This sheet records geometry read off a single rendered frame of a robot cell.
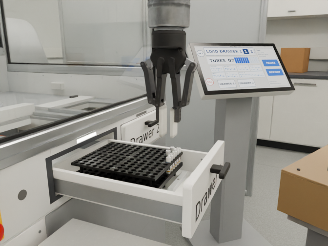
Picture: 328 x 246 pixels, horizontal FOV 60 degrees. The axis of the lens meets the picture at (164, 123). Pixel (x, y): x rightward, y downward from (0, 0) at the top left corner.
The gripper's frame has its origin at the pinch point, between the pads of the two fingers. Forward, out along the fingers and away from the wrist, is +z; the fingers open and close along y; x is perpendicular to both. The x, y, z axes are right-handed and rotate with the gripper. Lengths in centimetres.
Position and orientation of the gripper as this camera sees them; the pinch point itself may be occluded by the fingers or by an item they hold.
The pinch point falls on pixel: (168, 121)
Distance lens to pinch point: 66.2
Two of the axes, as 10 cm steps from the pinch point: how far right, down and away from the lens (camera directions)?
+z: 0.0, 9.7, 2.5
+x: -3.9, 2.3, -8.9
